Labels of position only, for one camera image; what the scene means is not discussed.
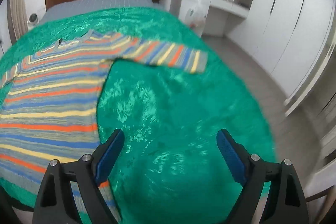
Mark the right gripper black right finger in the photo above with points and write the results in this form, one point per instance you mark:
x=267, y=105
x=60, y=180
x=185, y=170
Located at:
x=285, y=202

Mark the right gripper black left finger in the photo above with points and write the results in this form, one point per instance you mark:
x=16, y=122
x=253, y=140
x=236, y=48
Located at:
x=55, y=201

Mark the striped knit sweater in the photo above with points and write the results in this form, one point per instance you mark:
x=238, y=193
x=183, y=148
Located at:
x=50, y=109

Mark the green floral bedspread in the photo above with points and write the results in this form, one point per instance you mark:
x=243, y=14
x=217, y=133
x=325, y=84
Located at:
x=170, y=169

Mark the white small fan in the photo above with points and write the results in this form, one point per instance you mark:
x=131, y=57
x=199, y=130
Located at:
x=33, y=20

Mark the white desk with drawers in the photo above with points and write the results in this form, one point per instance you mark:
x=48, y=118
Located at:
x=218, y=12

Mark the white wardrobe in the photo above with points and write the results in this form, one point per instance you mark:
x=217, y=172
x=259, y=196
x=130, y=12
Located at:
x=286, y=38

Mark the white plastic bag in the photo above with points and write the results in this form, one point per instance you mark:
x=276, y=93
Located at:
x=196, y=15

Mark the beige curtain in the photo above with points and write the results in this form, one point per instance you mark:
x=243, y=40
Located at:
x=17, y=19

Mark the grey striped bed sheet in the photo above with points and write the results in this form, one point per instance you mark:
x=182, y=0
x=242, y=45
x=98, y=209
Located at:
x=78, y=7

